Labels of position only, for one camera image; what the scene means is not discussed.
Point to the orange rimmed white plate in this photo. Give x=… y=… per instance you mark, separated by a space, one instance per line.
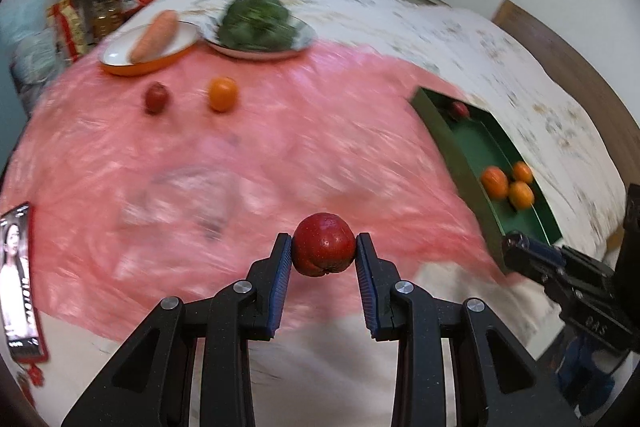
x=117 y=57

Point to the cooking oil bottle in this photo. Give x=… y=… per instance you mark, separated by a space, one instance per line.
x=107 y=17

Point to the red apple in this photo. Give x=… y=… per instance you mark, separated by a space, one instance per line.
x=156 y=98
x=460 y=108
x=324 y=247

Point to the yellow and red rice bag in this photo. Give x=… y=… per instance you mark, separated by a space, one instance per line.
x=70 y=27

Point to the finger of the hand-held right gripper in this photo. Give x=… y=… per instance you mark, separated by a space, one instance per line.
x=522 y=262
x=542 y=249

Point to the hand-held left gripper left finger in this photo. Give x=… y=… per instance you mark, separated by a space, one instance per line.
x=280 y=287

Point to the green tray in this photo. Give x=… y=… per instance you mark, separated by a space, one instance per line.
x=480 y=142

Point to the orange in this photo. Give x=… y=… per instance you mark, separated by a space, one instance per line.
x=222 y=93
x=495 y=182
x=521 y=196
x=523 y=171

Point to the pink plastic sheet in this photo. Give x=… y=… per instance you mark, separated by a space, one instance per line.
x=300 y=147

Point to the wooden headboard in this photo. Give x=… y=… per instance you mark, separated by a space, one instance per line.
x=575 y=52

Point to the white plastic bag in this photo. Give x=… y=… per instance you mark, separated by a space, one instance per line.
x=35 y=57

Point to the smartphone with red case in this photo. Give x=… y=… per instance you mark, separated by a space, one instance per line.
x=17 y=282

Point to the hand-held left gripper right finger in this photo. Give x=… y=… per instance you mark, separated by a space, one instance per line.
x=367 y=287

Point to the green leafy vegetable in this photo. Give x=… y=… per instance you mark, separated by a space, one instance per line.
x=257 y=24

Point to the person's right forearm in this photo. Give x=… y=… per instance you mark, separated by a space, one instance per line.
x=587 y=377

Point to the carrot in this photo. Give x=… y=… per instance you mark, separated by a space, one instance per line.
x=155 y=37

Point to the dark rimmed white plate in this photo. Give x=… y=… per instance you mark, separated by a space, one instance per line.
x=305 y=34

